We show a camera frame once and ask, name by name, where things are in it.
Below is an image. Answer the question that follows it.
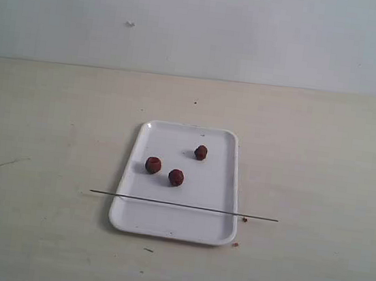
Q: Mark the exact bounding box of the thin metal skewer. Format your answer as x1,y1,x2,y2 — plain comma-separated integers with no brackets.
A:
90,189,279,222

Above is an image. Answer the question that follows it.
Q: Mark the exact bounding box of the white rectangular plastic tray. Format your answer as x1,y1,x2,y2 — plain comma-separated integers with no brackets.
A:
108,120,238,246

